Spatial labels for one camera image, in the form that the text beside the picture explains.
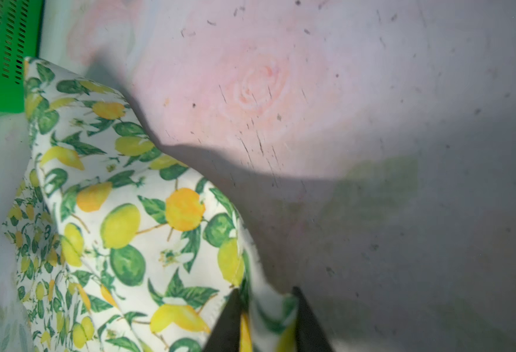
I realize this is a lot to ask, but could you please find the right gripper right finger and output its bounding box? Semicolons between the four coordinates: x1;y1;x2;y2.
292;287;334;352

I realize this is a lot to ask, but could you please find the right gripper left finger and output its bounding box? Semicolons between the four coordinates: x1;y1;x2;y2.
202;289;243;352

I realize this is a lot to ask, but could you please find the yellow lemon print skirt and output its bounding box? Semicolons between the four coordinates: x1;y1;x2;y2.
4;58;298;351

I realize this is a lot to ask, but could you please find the green plastic basket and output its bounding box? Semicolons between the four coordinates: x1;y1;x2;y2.
0;0;44;113

